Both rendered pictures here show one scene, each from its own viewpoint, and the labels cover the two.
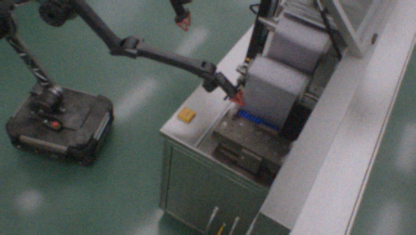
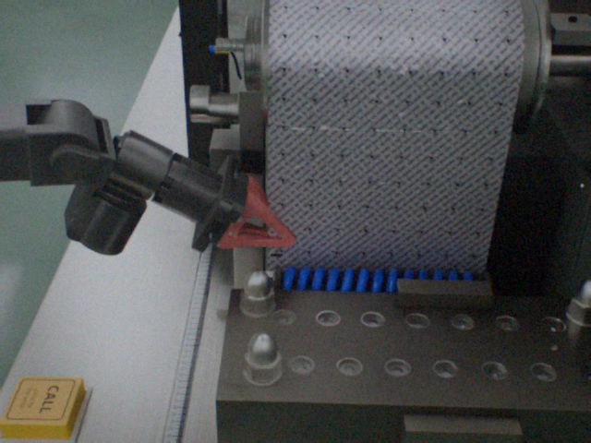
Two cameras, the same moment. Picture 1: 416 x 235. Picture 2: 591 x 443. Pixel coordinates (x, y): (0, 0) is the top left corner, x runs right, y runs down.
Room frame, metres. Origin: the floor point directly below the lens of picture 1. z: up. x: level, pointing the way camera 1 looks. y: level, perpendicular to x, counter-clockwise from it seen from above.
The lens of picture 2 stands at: (0.67, 0.07, 1.53)
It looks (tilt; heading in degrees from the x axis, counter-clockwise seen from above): 32 degrees down; 339
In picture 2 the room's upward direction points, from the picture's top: 1 degrees clockwise
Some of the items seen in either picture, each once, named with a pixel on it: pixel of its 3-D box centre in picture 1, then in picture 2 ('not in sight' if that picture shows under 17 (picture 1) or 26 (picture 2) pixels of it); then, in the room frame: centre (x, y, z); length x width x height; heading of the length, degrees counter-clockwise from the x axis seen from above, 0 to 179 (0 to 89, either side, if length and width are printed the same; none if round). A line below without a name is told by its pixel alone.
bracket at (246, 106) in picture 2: (241, 90); (237, 203); (1.43, -0.15, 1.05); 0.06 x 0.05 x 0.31; 69
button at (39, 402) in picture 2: (186, 114); (43, 407); (1.32, 0.10, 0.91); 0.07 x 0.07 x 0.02; 69
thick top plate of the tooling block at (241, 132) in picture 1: (256, 142); (428, 367); (1.15, -0.26, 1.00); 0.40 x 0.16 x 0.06; 69
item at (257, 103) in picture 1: (263, 108); (380, 209); (1.28, -0.26, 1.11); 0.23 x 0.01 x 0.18; 69
